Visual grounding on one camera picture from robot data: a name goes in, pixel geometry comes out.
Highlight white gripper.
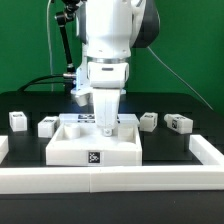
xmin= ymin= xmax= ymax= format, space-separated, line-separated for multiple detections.
xmin=88 ymin=62 xmax=129 ymax=137

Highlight white square table top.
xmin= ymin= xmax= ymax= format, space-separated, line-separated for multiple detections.
xmin=46 ymin=123 xmax=142 ymax=166

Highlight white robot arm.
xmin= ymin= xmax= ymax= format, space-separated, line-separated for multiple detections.
xmin=63 ymin=0 xmax=160 ymax=136

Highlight white marker sheet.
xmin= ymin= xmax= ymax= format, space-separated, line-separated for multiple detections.
xmin=59 ymin=113 xmax=139 ymax=125

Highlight white U-shaped fence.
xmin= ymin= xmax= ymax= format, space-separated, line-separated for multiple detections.
xmin=0 ymin=135 xmax=224 ymax=194

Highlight black cables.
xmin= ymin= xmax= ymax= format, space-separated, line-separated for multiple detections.
xmin=18 ymin=73 xmax=73 ymax=92

